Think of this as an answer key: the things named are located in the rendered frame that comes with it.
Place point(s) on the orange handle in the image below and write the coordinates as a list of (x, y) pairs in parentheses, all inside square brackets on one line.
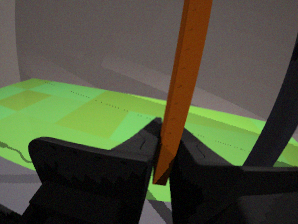
[(194, 25)]

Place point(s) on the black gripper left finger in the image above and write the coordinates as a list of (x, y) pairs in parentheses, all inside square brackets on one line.
[(122, 173)]

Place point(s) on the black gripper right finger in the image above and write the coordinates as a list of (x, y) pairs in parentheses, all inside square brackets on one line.
[(203, 184)]

